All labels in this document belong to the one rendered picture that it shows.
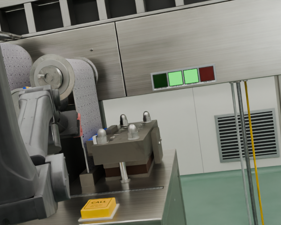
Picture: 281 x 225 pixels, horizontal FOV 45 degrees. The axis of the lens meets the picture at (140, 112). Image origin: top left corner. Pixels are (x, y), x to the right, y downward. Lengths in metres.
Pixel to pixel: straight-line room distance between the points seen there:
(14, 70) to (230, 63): 0.79
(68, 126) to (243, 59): 0.73
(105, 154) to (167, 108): 2.70
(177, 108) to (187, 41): 2.40
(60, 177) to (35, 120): 0.19
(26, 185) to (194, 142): 3.45
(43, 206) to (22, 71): 1.00
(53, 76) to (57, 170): 0.66
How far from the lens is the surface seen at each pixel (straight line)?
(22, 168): 0.33
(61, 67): 1.07
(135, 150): 1.00
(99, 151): 1.03
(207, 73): 1.32
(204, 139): 3.74
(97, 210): 0.83
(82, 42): 1.40
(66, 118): 0.91
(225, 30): 1.34
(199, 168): 3.82
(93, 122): 1.20
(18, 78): 1.28
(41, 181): 0.37
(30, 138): 0.51
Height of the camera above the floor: 1.22
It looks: 6 degrees down
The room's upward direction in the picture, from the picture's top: 9 degrees counter-clockwise
